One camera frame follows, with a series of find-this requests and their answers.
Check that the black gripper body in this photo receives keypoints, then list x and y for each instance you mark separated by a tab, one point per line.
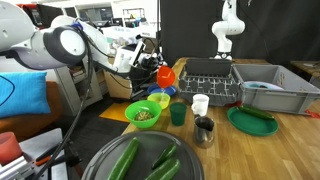
149	65

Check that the orange plastic bowl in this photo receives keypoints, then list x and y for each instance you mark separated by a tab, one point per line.
166	76

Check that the white granules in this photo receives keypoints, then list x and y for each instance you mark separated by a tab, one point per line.
163	94

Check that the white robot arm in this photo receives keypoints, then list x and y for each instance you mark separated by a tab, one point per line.
230	28
40	43

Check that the blue bowl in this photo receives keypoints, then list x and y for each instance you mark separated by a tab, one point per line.
171	90

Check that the yellow plastic bowl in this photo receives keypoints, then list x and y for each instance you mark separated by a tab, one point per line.
156	100

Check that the bright green plastic bowl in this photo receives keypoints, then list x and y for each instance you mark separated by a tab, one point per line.
143	121

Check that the light blue plate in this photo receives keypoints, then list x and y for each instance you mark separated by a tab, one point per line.
263	85

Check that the dark green plastic plate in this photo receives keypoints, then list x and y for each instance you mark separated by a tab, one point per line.
250	126

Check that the black office chair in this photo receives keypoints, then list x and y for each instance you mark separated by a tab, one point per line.
138	86

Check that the pale green beans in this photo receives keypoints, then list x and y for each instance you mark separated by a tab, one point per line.
144	116

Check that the dark green plastic cup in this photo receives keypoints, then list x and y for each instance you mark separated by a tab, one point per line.
178	115

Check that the grey dish rack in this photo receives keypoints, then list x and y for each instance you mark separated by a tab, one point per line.
208	88

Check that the white cup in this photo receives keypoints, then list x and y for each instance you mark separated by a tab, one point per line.
201	103

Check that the orange floor mat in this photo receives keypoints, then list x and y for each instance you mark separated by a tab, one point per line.
115	113

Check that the grey round tray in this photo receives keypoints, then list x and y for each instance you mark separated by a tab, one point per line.
148	146

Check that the stainless steel cup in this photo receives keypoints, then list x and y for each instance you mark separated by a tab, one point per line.
203	135

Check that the small green cucumber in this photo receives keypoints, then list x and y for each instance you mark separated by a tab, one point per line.
165	155

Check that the grey glass door cabinet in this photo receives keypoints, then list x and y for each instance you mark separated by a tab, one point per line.
71	96

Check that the large green cucumber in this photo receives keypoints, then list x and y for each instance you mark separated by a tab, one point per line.
165	170
125	160

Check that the slim dark green cucumber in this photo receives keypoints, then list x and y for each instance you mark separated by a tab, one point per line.
256	112

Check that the black orange pliers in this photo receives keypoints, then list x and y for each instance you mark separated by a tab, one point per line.
55	153

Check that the grey plastic bin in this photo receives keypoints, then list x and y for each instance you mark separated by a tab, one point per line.
283	98

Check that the blue pillow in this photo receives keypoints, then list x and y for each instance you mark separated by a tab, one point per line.
23	95

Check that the orange sofa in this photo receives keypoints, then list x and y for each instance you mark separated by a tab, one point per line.
33	125

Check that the red flat object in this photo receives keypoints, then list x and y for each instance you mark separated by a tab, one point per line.
312	114

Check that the pink cup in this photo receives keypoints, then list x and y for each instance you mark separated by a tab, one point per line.
9	148

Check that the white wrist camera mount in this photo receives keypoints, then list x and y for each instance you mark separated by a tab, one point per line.
128	56

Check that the dark wall monitor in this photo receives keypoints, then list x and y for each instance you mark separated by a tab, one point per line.
46	13

